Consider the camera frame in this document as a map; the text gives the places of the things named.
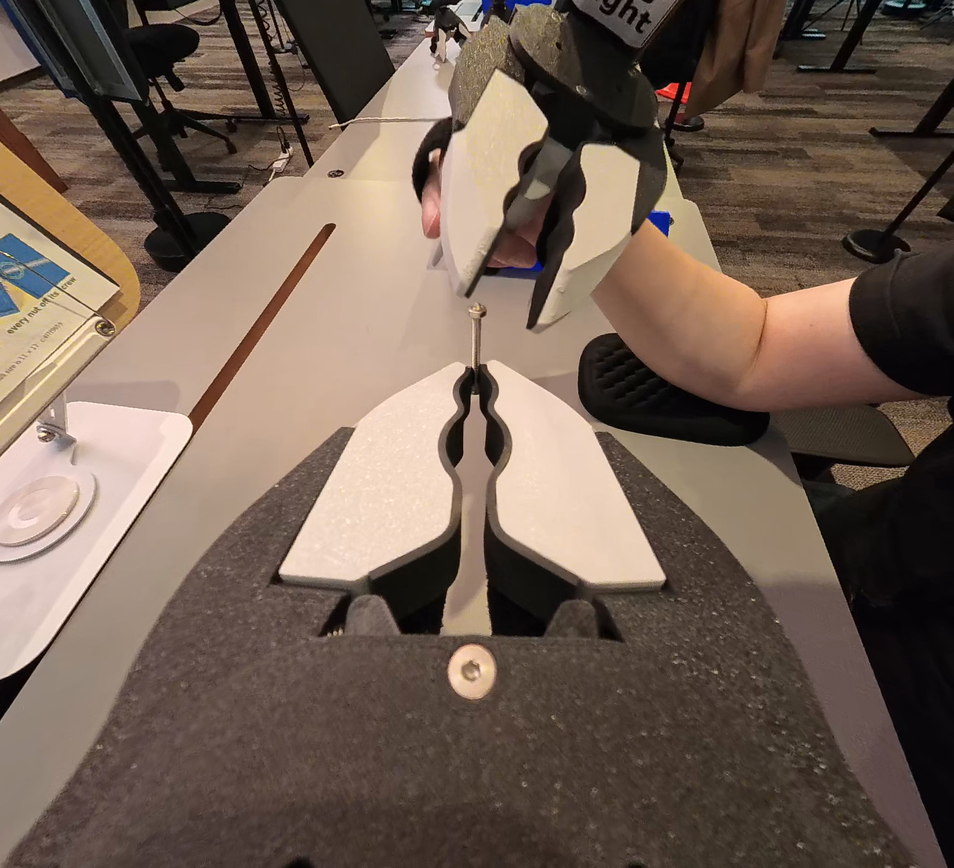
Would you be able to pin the black elbow rest pad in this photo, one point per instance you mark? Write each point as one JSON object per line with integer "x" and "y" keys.
{"x": 656, "y": 398}

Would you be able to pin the person's black shirt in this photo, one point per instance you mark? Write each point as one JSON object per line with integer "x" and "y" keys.
{"x": 894, "y": 585}

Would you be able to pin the blue bin with black divider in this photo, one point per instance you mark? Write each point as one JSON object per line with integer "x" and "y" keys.
{"x": 659, "y": 223}

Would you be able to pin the person's right hand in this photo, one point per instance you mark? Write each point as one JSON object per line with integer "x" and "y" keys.
{"x": 522, "y": 249}

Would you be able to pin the metal screw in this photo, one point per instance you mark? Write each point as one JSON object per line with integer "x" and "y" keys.
{"x": 477, "y": 342}

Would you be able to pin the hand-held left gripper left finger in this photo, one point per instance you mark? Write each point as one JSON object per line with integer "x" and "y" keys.
{"x": 373, "y": 495}

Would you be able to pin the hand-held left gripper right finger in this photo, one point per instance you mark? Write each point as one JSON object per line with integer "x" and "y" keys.
{"x": 566, "y": 503}

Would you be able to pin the black pole stand round base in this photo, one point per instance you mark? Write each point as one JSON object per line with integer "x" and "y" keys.
{"x": 876, "y": 246}

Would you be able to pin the person's right forearm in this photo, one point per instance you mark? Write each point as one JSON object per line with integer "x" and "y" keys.
{"x": 686, "y": 316}

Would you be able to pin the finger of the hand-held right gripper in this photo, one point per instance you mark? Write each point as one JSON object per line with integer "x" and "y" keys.
{"x": 484, "y": 175}
{"x": 604, "y": 227}

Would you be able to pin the black office chair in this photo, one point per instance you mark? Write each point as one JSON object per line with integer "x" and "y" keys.
{"x": 160, "y": 44}

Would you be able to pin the red object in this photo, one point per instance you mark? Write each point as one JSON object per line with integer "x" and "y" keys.
{"x": 674, "y": 93}

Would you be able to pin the tan coat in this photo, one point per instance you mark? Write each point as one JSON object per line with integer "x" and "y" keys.
{"x": 753, "y": 3}

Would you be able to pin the dark grey chair armrest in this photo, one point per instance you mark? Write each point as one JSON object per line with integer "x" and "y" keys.
{"x": 842, "y": 436}

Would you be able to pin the black display panel on stand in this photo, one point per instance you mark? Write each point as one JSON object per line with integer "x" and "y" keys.
{"x": 67, "y": 11}

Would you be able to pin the small black white gadget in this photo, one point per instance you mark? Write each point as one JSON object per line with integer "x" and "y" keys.
{"x": 447, "y": 26}

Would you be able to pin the instruction sign on white stand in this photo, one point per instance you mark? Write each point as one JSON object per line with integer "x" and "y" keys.
{"x": 45, "y": 301}

